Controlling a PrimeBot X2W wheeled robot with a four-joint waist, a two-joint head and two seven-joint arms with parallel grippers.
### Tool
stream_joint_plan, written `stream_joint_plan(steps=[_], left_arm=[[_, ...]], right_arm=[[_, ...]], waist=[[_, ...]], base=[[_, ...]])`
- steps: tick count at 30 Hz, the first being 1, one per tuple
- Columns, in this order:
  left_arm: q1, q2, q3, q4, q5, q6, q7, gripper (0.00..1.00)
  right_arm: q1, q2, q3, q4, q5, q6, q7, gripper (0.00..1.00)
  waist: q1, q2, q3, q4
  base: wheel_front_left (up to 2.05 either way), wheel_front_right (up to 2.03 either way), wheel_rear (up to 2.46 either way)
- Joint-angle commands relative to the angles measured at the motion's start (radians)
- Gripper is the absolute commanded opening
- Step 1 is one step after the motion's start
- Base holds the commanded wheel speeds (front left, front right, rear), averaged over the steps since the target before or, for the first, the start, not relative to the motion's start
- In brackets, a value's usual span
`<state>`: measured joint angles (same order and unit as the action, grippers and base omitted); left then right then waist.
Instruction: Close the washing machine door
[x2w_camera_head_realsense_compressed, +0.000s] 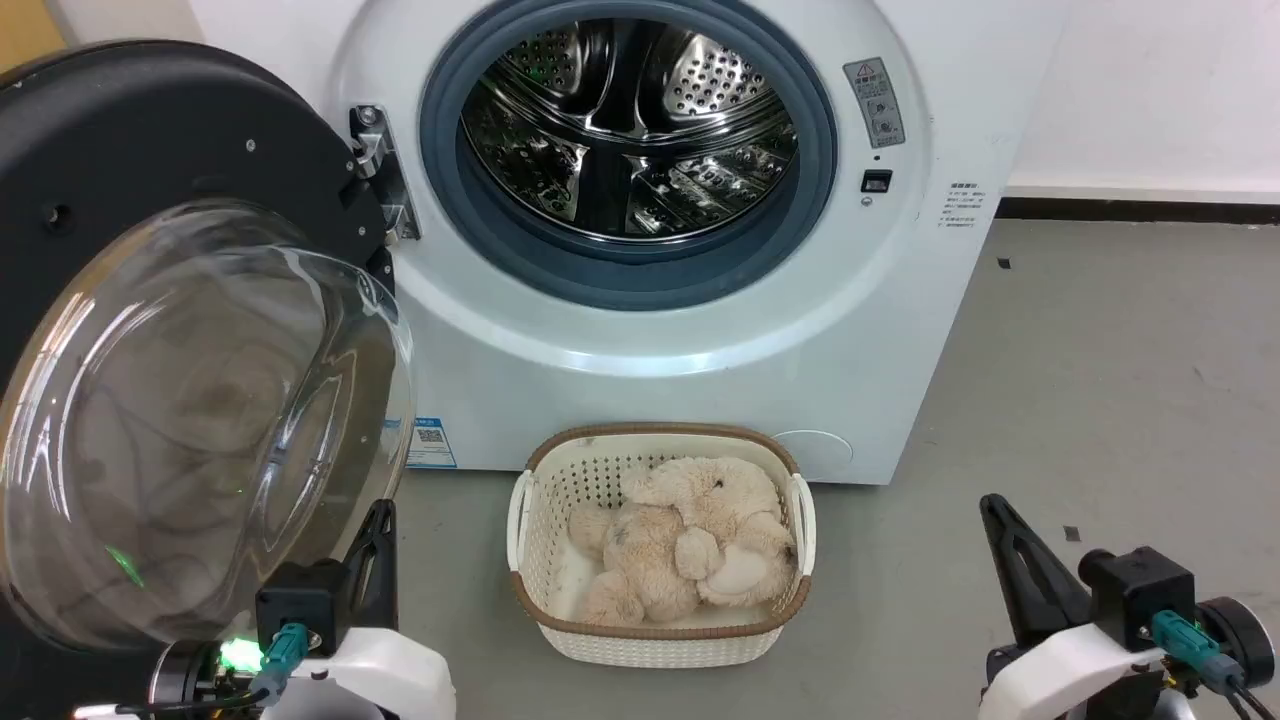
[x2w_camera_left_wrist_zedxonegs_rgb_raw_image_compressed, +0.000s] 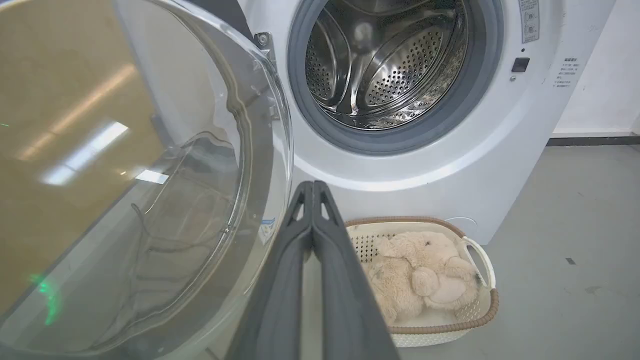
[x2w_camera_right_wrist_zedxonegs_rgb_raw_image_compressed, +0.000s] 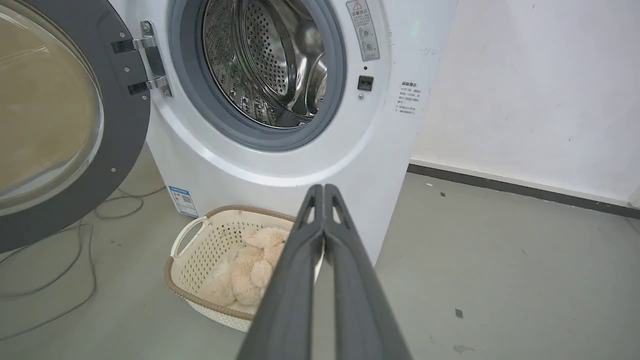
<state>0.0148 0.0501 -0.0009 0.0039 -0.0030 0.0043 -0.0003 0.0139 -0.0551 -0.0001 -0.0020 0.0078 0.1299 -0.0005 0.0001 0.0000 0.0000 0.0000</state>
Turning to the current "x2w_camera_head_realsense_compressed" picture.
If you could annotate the grey warning sticker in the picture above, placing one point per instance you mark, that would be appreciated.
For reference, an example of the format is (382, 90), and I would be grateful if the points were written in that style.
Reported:
(875, 100)

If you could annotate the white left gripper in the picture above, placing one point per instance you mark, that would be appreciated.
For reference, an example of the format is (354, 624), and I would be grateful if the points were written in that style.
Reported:
(390, 670)

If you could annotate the metal washer door hinge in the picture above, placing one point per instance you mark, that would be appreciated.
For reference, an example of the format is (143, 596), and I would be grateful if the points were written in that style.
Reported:
(385, 170)

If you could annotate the yellow wooden panel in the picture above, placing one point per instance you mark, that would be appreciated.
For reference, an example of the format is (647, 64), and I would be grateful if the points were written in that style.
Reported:
(25, 30)

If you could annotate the blue QR code sticker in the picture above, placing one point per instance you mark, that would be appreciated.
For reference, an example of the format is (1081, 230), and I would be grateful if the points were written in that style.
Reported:
(431, 443)

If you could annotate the white front-load washing machine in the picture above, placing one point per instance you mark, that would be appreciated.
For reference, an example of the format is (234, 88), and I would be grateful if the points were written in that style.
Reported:
(880, 330)

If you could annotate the black wall baseboard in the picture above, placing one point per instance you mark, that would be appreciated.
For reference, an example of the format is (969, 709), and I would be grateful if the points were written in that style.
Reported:
(1140, 210)

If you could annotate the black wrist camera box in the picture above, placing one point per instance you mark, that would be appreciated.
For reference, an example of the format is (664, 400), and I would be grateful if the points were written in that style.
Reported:
(300, 605)
(1140, 590)

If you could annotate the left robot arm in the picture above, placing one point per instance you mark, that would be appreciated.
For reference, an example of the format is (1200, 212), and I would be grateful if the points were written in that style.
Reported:
(190, 680)

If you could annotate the white laundry basket brown rim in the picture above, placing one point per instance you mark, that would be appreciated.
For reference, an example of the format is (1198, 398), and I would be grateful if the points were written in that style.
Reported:
(660, 645)

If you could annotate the small printed text label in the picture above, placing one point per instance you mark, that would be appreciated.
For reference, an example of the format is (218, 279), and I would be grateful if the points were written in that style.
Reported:
(962, 205)

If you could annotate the beige plush teddy bear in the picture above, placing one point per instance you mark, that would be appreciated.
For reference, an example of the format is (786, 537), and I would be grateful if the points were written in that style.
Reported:
(690, 540)

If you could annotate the stainless steel washer drum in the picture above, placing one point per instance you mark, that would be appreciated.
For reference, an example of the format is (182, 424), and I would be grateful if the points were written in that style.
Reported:
(620, 130)

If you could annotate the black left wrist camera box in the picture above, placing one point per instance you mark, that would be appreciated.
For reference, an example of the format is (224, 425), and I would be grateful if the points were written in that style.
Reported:
(300, 605)

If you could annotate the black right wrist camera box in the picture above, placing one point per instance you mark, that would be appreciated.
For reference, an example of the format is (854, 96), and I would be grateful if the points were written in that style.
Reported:
(1140, 590)

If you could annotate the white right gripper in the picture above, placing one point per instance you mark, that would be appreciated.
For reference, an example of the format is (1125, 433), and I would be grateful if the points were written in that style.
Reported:
(1070, 670)

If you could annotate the round white filter cover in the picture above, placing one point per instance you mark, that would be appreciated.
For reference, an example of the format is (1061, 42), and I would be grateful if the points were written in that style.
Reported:
(820, 455)

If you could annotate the black door latch slot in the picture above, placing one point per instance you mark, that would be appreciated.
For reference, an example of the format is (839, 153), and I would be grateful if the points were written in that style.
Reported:
(876, 181)

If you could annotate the black washer door glass bowl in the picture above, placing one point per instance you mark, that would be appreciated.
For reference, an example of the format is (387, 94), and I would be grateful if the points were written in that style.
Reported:
(150, 150)

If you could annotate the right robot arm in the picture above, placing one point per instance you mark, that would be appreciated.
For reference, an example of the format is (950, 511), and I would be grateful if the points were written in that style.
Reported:
(1240, 640)

